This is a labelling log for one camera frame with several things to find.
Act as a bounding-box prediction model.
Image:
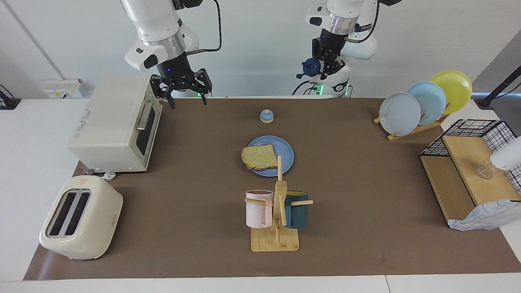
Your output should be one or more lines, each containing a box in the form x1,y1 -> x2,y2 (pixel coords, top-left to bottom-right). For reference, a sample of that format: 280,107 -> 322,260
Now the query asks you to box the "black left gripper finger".
322,55 -> 344,80
312,37 -> 326,59

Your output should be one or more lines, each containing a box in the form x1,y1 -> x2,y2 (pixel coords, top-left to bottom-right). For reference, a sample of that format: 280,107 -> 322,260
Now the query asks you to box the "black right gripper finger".
199,81 -> 212,105
162,87 -> 176,109

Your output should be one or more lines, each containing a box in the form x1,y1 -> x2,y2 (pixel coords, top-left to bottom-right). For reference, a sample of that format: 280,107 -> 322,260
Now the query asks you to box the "translucent squeeze bottle blue cap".
296,57 -> 328,80

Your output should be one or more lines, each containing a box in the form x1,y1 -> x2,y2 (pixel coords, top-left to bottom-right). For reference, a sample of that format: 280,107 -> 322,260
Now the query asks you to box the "slice of toast bread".
241,144 -> 279,171

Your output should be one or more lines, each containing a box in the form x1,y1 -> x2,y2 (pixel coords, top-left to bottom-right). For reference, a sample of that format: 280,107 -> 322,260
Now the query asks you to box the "pale grey plate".
379,92 -> 421,136

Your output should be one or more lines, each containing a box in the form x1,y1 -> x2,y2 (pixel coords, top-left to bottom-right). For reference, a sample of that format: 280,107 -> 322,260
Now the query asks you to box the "periwinkle blue plate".
247,136 -> 294,177

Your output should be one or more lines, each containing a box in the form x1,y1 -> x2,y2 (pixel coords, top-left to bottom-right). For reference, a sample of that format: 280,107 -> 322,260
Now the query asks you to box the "wooden plate rack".
374,113 -> 451,141

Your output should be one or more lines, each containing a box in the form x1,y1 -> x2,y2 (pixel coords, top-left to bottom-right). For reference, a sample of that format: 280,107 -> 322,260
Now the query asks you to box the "light blue plate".
407,81 -> 447,126

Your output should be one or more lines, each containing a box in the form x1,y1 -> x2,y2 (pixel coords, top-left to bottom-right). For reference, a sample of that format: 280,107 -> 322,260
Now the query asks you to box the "yellow plate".
429,70 -> 473,115

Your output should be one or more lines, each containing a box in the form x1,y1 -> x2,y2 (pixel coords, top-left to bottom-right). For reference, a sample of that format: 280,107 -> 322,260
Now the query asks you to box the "white toaster oven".
67,75 -> 164,173

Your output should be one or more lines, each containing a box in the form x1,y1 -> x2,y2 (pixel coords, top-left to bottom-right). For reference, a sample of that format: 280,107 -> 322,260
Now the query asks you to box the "large brown table mat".
23,98 -> 521,280

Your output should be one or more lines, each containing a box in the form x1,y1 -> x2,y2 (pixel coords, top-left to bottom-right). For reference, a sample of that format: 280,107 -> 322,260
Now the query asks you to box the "pink ribbed mug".
245,190 -> 274,228

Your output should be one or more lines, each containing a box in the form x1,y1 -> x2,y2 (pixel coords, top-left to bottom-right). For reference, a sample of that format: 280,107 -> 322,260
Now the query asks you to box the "cream two-slot toaster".
39,176 -> 123,260

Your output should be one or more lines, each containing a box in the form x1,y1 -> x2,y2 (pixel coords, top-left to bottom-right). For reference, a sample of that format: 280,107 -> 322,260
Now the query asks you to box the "dark teal mug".
284,190 -> 309,229

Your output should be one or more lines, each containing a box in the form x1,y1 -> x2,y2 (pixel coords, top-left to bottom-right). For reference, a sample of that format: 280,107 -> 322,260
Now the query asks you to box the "black desk device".
0,84 -> 22,110

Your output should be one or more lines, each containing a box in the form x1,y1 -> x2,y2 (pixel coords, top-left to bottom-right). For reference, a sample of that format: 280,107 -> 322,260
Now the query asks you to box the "wooden mug tree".
244,155 -> 314,252

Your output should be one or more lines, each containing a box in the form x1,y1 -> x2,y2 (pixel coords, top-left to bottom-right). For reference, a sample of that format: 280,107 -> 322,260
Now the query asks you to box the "black stand pole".
474,65 -> 521,109

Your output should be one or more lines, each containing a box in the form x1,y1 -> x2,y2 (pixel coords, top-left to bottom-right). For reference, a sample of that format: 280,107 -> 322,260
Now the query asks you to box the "blurry white cylinder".
490,136 -> 521,171

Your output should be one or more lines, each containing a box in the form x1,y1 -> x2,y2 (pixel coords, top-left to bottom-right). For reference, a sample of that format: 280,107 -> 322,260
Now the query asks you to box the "white checkered cloth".
448,199 -> 521,232

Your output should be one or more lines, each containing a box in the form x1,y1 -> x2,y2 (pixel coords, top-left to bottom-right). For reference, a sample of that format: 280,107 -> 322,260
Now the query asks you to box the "black base power cable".
292,79 -> 324,96

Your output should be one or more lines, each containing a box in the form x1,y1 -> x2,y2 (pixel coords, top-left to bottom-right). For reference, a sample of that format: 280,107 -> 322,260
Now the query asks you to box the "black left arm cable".
346,0 -> 381,44

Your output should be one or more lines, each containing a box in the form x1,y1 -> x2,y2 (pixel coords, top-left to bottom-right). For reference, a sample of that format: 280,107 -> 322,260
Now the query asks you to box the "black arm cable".
185,0 -> 223,56
346,0 -> 381,44

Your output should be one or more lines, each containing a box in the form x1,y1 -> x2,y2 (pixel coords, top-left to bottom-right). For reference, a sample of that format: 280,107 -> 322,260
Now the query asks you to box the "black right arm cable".
185,0 -> 223,56

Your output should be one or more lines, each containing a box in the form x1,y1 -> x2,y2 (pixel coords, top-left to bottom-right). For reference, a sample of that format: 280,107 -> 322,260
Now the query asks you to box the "white wall socket strip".
44,79 -> 88,99

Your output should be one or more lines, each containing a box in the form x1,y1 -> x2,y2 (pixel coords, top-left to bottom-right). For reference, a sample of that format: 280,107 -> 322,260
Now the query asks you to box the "wooden shelf with wire basket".
419,119 -> 521,228

